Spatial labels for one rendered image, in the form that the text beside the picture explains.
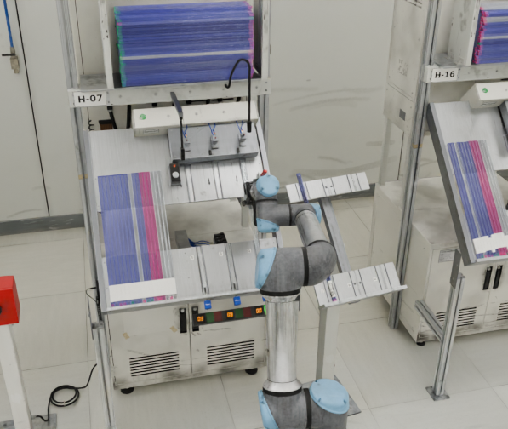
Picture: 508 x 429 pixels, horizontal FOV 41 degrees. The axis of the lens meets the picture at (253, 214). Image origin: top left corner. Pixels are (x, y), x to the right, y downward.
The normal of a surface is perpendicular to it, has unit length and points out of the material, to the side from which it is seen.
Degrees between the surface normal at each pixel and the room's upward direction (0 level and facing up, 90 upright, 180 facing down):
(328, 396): 8
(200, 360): 90
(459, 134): 44
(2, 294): 90
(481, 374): 0
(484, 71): 90
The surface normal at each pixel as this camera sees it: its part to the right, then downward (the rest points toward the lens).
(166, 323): 0.23, 0.47
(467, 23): -0.97, 0.11
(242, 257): 0.17, -0.32
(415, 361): 0.00, -0.88
